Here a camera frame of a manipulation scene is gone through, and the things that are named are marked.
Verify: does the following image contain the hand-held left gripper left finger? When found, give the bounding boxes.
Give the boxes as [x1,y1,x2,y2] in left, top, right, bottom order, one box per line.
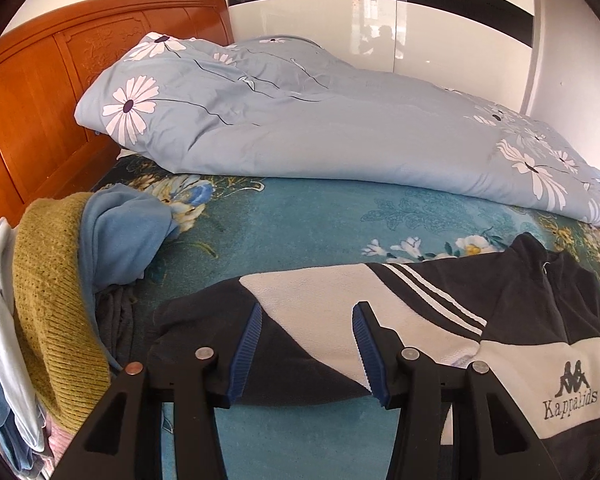
[55,302,264,480]

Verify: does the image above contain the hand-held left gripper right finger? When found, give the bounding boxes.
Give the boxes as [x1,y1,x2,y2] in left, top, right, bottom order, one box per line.
[352,301,561,480]

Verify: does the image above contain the grey fleece-lined garment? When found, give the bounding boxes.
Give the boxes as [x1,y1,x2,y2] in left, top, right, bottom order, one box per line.
[97,285,148,366]

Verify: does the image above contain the dark and white fleece jacket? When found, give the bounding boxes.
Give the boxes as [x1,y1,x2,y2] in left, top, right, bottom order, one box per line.
[147,232,600,480]

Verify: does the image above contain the teal floral blanket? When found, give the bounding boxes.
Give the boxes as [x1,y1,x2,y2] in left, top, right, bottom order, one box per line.
[87,155,600,480]

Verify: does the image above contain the sky blue garment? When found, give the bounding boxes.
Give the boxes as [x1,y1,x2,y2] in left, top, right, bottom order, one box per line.
[77,184,181,296]

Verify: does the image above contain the mustard knit sweater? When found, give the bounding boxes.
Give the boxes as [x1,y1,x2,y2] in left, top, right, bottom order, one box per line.
[12,192,113,436]

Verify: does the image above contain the pink fleece garment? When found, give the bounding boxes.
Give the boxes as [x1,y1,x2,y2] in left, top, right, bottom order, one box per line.
[45,417,78,466]

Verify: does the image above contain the light blue floral quilt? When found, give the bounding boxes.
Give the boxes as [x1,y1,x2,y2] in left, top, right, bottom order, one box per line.
[74,32,600,232]

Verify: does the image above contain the pale blue thin garment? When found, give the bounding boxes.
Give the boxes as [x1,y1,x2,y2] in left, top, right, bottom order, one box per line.
[0,217,47,453]

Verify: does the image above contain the wooden headboard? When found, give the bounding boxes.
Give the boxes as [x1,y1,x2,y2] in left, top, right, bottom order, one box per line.
[0,0,235,281]

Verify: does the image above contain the white black-striped wardrobe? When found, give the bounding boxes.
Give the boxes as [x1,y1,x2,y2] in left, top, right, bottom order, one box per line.
[223,0,546,116]

